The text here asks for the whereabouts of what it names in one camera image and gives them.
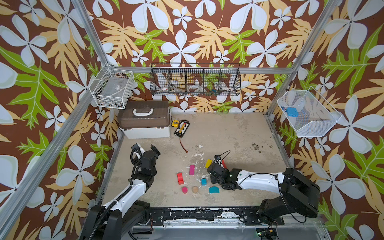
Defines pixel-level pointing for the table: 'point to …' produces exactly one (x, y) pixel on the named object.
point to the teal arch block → (214, 189)
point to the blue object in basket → (292, 111)
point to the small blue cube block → (204, 181)
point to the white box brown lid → (142, 119)
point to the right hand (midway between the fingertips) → (212, 174)
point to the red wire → (187, 151)
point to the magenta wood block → (192, 169)
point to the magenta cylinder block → (185, 190)
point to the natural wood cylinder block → (195, 189)
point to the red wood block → (224, 165)
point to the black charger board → (182, 129)
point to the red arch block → (180, 178)
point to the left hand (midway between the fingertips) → (145, 147)
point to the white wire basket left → (112, 88)
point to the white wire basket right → (308, 113)
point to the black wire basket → (195, 79)
